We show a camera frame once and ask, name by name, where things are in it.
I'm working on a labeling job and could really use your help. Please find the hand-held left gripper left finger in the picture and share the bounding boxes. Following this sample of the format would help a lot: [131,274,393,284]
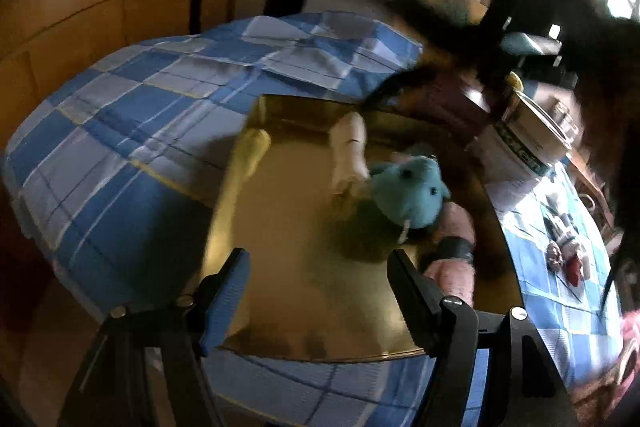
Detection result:
[57,248,251,427]

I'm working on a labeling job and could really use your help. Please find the yellow cardboard box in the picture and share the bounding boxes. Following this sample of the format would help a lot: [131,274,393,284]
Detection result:
[200,67,523,363]

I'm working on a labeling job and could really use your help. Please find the red sock doll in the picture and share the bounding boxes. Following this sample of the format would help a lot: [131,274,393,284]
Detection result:
[562,247,592,289]

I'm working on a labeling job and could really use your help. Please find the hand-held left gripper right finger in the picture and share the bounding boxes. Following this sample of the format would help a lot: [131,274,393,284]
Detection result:
[387,249,581,427]

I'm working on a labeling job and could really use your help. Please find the white metal tin can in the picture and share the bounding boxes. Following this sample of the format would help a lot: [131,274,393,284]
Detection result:
[472,91,582,188]

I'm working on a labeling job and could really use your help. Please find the blue plaid blanket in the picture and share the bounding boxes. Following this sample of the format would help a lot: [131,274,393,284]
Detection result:
[4,10,628,427]

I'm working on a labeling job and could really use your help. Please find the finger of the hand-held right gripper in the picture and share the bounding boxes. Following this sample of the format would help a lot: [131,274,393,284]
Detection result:
[367,0,501,75]

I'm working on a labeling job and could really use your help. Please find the beige cloth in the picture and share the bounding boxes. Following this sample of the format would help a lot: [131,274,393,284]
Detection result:
[328,111,372,195]

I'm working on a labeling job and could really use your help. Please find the pink towel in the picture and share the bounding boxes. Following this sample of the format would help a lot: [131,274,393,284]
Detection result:
[422,202,478,308]

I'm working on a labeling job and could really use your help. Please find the teal plush toy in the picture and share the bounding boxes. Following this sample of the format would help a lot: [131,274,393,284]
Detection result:
[369,155,451,244]

